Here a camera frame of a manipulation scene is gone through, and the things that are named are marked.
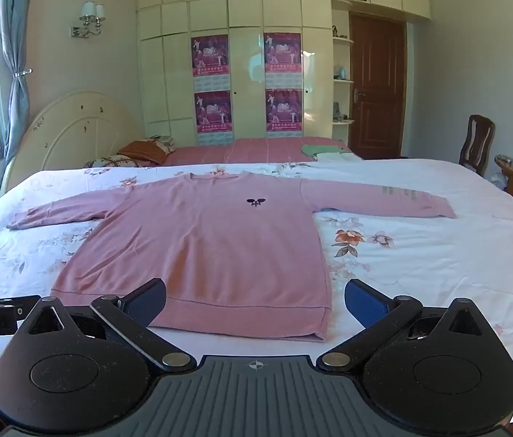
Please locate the brown wooden chair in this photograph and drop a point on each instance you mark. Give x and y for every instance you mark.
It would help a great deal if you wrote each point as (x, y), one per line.
(477, 141)

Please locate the cream wardrobe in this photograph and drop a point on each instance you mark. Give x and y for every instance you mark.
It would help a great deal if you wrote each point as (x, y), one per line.
(247, 9)

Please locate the patterned pillow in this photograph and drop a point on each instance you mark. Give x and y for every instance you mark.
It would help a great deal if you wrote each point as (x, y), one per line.
(110, 161)
(165, 142)

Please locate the blue curtain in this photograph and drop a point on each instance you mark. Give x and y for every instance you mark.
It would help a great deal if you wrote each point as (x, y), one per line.
(15, 54)

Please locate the white folded cloth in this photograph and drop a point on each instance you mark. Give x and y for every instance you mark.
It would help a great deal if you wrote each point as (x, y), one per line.
(340, 157)

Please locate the orange pillow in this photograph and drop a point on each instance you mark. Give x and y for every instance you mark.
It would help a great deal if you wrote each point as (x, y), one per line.
(145, 151)

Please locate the pink wall poster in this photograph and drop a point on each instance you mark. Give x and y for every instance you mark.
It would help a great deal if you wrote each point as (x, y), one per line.
(283, 109)
(282, 54)
(211, 57)
(213, 111)

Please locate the teal vase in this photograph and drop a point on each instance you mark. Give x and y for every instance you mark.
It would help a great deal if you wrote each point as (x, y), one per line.
(343, 73)

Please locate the wall lamp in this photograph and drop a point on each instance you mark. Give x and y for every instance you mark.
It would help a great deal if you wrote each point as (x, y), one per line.
(90, 16)

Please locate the pink sweater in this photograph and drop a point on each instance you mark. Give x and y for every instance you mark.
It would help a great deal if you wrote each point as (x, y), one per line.
(220, 246)

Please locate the white floral bed sheet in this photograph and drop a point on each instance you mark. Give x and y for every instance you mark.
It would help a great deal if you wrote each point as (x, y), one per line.
(420, 273)

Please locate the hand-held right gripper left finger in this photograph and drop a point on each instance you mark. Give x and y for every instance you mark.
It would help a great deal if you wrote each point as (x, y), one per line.
(147, 302)

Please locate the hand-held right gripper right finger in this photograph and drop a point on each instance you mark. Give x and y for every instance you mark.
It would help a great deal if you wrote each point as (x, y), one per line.
(365, 302)

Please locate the cream bed headboard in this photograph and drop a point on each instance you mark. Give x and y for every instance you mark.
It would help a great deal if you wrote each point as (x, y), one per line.
(74, 132)

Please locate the pink bedspread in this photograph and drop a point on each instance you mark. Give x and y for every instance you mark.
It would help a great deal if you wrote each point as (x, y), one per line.
(256, 150)

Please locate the brown wooden cabinet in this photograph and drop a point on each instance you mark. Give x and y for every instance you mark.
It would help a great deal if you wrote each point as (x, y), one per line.
(377, 86)

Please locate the green folded cloth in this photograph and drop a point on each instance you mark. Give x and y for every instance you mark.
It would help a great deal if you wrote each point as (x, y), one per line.
(324, 149)

